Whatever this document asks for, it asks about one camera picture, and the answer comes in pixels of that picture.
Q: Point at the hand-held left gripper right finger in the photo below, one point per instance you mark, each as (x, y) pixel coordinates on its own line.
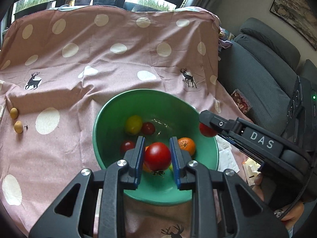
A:
(174, 161)

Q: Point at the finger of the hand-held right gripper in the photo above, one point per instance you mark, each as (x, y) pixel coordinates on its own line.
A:
(220, 124)

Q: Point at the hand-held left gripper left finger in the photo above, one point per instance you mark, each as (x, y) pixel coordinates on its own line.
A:
(140, 161)

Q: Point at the round green fruit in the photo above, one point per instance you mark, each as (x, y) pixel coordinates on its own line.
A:
(170, 167)

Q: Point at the large orange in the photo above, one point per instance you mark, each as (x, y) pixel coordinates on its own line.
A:
(146, 168)

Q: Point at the red cherry tomato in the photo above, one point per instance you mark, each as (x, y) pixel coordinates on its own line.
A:
(207, 131)
(127, 146)
(148, 128)

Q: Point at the red tomato with stem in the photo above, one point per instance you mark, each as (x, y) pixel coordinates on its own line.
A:
(158, 156)

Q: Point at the small orange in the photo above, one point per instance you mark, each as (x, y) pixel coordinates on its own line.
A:
(187, 145)

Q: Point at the oblong green fruit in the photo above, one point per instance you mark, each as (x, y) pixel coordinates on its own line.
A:
(133, 124)

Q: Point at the green plastic bowl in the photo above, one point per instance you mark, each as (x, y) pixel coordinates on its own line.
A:
(148, 104)

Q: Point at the tan longan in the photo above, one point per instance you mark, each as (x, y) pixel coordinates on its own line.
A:
(18, 127)
(14, 112)

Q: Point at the person's right hand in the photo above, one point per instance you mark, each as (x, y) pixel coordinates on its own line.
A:
(294, 213)

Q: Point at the clear snack packet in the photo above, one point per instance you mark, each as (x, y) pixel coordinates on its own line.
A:
(241, 101)

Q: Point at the white paper tissue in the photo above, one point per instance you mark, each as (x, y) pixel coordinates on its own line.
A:
(226, 157)

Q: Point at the small food wrapper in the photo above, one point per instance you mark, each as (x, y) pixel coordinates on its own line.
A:
(249, 171)

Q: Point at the grey sofa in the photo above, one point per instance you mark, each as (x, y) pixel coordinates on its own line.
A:
(260, 67)

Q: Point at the colourful crumpled cloth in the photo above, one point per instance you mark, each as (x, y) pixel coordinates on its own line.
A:
(225, 39)

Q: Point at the pink spotted deer cloth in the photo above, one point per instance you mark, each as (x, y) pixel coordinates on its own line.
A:
(86, 54)

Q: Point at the framed wall painting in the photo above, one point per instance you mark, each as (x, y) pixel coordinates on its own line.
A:
(294, 7)

